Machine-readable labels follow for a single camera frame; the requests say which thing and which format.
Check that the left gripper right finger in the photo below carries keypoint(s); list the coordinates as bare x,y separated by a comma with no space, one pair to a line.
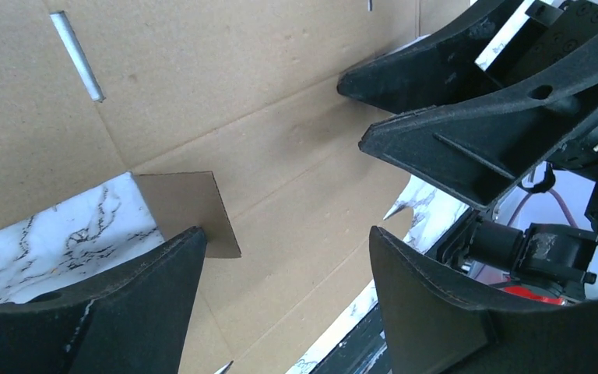
439,321

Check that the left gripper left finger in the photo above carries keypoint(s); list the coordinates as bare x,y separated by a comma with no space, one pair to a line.
132,318

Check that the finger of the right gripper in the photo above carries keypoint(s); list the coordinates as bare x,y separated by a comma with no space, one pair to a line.
438,70

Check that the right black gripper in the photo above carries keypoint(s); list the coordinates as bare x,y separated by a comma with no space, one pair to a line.
544,61

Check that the brown cardboard box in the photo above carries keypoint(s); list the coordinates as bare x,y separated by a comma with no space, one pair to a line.
125,123

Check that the aluminium table frame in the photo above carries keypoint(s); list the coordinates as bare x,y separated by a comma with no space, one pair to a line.
362,351

